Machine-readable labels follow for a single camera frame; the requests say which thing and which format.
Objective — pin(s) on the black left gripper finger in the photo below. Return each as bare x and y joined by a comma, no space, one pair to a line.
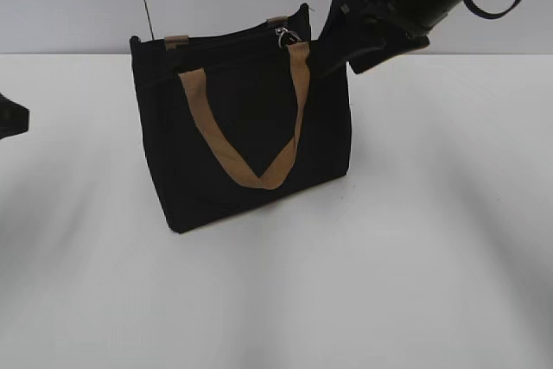
14,118

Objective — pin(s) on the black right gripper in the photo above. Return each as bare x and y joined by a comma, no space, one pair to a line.
364,32

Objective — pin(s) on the silver zipper pull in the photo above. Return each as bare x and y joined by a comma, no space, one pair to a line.
286,37

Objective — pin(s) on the black tote bag tan handles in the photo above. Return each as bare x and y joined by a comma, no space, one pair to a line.
251,95

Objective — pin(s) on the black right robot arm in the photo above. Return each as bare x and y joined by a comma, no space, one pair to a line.
424,15

